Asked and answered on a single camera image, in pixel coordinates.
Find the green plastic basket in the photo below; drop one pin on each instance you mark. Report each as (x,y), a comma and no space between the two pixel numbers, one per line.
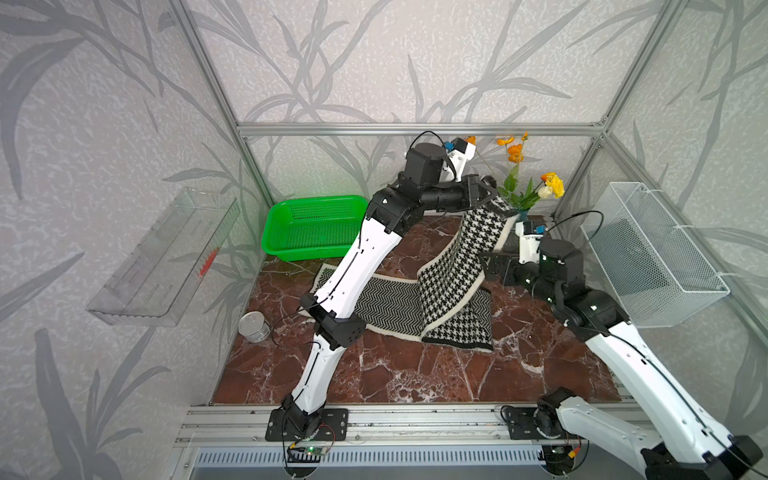
(313,228)

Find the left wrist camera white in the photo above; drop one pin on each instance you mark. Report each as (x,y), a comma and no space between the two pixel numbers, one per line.
(456,150)

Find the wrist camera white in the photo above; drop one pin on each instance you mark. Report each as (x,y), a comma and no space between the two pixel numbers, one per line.
(456,150)
(529,235)

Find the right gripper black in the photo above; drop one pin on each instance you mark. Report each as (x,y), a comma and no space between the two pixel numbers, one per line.
(512,264)

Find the small tin can left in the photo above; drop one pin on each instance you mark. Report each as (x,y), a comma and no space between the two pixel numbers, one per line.
(253,327)

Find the black white patterned scarf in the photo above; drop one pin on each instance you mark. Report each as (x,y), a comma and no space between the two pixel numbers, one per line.
(446,303)

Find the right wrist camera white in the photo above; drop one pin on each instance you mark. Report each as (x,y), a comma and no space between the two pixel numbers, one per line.
(529,235)

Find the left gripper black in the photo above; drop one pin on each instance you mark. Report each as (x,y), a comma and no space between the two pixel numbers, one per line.
(468,184)

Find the clear plastic wall tray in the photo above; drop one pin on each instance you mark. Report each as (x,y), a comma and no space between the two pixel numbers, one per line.
(156,283)

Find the artificial flowers bouquet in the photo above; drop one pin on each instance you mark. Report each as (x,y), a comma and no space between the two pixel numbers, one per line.
(520,186)

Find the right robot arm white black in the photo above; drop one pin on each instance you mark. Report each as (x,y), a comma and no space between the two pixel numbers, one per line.
(686,442)

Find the left circuit board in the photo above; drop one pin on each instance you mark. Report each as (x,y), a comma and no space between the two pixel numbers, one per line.
(306,454)

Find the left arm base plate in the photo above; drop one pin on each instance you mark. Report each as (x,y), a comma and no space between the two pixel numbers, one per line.
(325,425)

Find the aluminium front rail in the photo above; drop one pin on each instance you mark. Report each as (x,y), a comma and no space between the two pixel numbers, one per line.
(372,425)

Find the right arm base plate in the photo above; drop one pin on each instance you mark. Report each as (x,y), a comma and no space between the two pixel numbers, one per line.
(534,423)

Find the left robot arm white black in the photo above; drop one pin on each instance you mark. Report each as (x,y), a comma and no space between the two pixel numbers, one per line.
(433,179)

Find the white wire mesh basket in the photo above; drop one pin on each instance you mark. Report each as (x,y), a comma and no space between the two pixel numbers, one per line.
(661,278)

